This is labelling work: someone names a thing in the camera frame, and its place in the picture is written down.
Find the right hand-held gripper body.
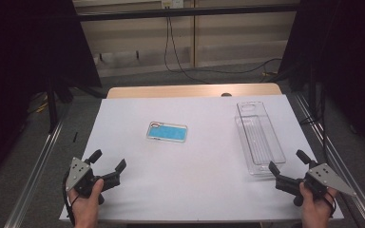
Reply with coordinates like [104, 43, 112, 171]
[275, 161, 357, 207]

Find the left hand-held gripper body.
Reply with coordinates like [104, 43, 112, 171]
[65, 157, 122, 205]

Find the person's left hand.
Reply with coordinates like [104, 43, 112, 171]
[67, 179, 106, 228]

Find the person's right hand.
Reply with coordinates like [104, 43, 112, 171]
[298, 182, 338, 228]

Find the clear plastic storage box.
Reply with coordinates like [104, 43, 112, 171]
[234, 101, 287, 177]

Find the black metal stand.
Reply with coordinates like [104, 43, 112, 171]
[45, 75, 60, 134]

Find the white table cover sheet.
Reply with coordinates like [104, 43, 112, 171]
[59, 94, 345, 222]

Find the wooden table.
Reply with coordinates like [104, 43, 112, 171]
[106, 83, 283, 100]

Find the black curtain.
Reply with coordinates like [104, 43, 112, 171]
[278, 0, 365, 155]
[0, 0, 103, 185]

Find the black horizontal bar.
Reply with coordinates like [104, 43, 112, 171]
[75, 4, 300, 23]

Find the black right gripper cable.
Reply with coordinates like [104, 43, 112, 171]
[324, 190, 337, 219]

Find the metal floor rail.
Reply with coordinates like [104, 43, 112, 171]
[4, 104, 74, 228]
[294, 93, 365, 228]

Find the black floor cable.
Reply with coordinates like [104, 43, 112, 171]
[163, 15, 283, 85]

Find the white wall outlet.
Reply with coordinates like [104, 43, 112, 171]
[161, 0, 184, 10]

